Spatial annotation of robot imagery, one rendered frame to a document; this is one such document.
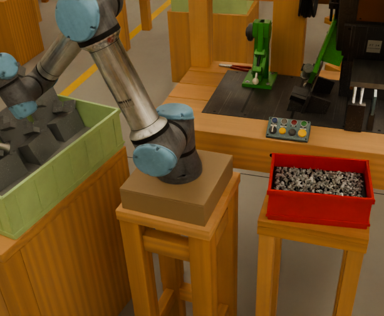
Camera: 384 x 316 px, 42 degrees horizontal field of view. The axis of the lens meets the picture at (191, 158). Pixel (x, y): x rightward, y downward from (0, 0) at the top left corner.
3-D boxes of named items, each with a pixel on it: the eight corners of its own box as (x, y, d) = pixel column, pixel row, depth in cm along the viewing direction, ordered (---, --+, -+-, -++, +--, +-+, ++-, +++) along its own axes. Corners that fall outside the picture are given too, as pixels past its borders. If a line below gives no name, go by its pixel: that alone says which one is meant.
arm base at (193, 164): (187, 189, 152) (185, 162, 147) (146, 177, 159) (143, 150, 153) (210, 163, 163) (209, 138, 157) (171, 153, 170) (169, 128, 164)
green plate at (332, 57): (333, 80, 184) (356, 27, 171) (312, 72, 185) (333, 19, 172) (336, 67, 193) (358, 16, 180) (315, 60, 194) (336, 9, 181)
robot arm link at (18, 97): (50, 99, 153) (29, 68, 149) (30, 116, 144) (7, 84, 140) (32, 106, 157) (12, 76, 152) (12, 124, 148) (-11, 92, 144)
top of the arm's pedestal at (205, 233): (210, 241, 150) (209, 232, 148) (116, 219, 161) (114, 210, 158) (240, 181, 175) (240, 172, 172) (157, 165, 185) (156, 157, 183)
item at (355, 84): (400, 94, 162) (402, 86, 160) (349, 89, 166) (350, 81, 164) (398, 49, 192) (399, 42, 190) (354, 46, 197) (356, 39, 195)
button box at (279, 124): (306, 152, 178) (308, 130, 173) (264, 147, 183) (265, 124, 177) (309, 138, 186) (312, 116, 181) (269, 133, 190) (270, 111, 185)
